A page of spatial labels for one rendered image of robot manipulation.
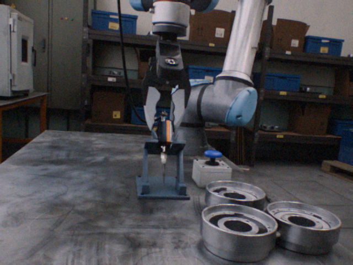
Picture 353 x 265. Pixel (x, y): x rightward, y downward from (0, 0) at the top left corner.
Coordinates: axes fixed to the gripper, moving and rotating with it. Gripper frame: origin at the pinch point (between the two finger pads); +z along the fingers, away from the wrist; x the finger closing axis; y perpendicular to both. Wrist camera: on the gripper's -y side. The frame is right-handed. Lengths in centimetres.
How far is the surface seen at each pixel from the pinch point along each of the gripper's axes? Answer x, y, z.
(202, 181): -9.2, -1.5, 11.3
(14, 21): 85, 185, -40
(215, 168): -11.7, -1.3, 8.3
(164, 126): 0.0, -1.6, -0.2
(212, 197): -7.2, -16.3, 9.4
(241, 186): -14.6, -9.9, 9.4
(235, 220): -8.6, -24.1, 10.0
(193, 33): -70, 332, -66
